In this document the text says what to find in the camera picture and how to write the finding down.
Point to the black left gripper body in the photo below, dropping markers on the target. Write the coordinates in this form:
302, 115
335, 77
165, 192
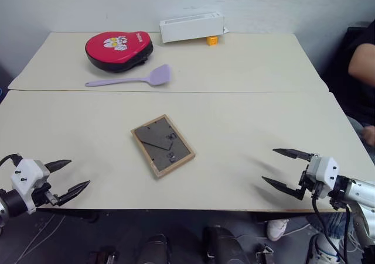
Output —
44, 195

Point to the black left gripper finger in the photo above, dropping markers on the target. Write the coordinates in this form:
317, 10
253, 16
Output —
74, 191
58, 164

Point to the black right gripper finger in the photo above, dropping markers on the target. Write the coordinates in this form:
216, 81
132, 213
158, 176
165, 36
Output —
296, 154
285, 187

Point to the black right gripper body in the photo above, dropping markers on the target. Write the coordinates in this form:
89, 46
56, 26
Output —
307, 179

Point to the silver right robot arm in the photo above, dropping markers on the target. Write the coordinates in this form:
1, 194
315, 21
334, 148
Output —
361, 193

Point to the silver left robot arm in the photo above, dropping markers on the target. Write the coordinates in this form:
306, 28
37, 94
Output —
11, 202

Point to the person's hand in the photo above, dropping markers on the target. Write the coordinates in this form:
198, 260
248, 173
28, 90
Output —
370, 135

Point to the white blue sneaker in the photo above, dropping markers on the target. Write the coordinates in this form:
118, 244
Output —
328, 250

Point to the person in black shirt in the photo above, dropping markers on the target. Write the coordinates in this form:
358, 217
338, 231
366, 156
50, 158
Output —
351, 100

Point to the dark rounded shape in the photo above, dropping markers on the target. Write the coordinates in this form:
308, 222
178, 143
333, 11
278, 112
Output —
225, 246

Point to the red black boxing pad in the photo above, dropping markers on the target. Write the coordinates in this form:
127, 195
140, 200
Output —
117, 50

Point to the purple silicone spatula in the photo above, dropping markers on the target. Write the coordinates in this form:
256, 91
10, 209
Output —
159, 76

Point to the small yellow block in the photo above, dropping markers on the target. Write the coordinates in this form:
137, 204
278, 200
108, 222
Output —
212, 40

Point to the long white cardboard box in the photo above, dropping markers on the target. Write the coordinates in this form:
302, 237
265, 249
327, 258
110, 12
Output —
190, 27

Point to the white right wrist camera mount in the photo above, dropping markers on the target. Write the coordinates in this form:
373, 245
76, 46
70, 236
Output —
326, 170

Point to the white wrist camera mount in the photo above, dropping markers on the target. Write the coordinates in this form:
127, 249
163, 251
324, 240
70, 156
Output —
26, 174
326, 170

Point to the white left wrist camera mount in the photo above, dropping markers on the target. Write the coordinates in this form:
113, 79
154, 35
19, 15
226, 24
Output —
26, 174

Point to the wooden picture frame face down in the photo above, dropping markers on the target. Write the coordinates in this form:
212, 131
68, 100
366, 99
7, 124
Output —
162, 147

